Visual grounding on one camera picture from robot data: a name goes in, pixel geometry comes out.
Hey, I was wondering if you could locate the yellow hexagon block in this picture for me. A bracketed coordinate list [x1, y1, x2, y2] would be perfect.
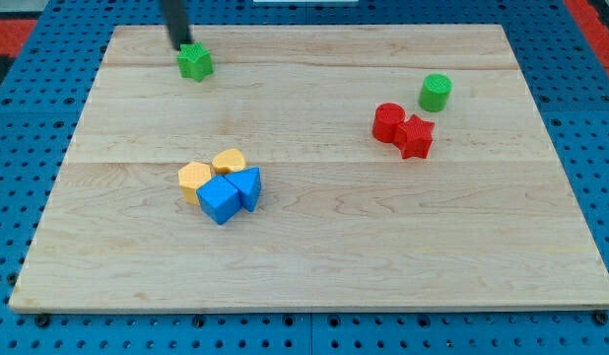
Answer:
[177, 162, 213, 205]

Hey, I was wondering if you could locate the green star block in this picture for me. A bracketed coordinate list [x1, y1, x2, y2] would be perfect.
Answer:
[177, 42, 214, 82]

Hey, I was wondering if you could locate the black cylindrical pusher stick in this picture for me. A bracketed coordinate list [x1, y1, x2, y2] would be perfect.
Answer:
[160, 0, 192, 51]

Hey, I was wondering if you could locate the green cylinder block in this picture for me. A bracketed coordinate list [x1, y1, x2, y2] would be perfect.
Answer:
[419, 73, 452, 112]

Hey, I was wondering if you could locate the blue cube block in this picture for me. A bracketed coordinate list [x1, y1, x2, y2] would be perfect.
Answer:
[197, 176, 241, 225]

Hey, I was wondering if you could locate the blue triangle block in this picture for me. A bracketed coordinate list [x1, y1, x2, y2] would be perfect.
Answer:
[225, 167, 262, 212]

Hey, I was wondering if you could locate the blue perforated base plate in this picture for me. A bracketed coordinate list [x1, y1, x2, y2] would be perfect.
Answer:
[0, 1, 609, 354]

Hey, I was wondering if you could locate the yellow half-round block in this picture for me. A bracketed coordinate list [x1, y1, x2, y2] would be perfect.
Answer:
[212, 148, 247, 175]

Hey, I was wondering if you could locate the red cylinder block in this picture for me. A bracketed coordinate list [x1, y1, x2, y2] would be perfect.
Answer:
[372, 103, 406, 143]

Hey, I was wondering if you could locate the red star block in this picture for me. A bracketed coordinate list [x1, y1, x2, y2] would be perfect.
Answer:
[393, 114, 436, 159]

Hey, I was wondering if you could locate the light wooden board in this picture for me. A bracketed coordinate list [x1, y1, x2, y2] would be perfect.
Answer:
[9, 25, 609, 314]

